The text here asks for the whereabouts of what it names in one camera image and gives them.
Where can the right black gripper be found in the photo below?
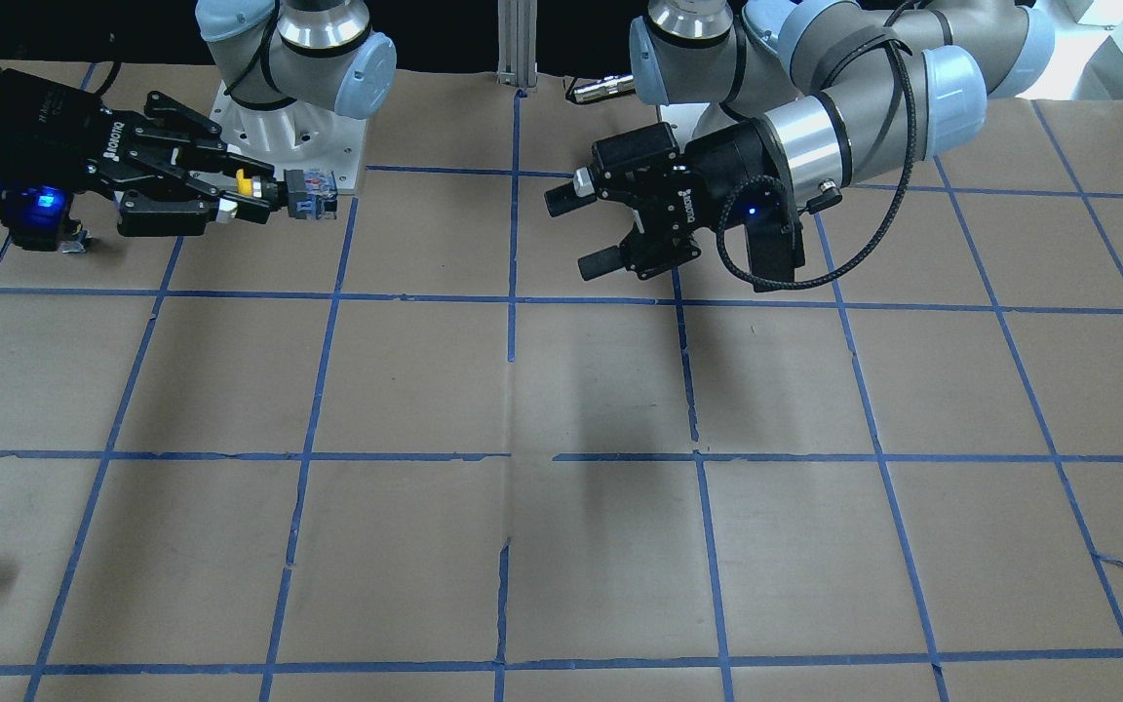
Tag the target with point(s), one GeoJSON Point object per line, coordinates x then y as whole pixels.
{"type": "Point", "coordinates": [40, 136]}

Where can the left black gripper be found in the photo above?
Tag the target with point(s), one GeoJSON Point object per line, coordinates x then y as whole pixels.
{"type": "Point", "coordinates": [723, 175]}

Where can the yellow push button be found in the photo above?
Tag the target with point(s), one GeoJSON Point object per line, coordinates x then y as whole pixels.
{"type": "Point", "coordinates": [303, 194]}

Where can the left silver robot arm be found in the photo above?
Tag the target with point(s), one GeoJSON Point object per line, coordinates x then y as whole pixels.
{"type": "Point", "coordinates": [802, 99]}

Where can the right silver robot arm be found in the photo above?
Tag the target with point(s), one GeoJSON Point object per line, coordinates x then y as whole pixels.
{"type": "Point", "coordinates": [299, 81]}

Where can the silver connector plug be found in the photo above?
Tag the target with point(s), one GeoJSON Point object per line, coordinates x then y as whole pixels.
{"type": "Point", "coordinates": [609, 87]}

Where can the brown paper table cover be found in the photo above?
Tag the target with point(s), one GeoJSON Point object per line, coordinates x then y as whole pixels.
{"type": "Point", "coordinates": [409, 455]}

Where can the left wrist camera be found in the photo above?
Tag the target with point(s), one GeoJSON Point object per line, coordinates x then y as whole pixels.
{"type": "Point", "coordinates": [773, 236]}

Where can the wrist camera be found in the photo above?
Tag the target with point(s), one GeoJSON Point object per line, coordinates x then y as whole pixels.
{"type": "Point", "coordinates": [38, 218]}
{"type": "Point", "coordinates": [773, 236]}

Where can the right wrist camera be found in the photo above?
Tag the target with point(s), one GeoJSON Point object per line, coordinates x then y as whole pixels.
{"type": "Point", "coordinates": [38, 218]}

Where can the aluminium frame post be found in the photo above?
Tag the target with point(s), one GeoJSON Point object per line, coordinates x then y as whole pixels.
{"type": "Point", "coordinates": [516, 65]}

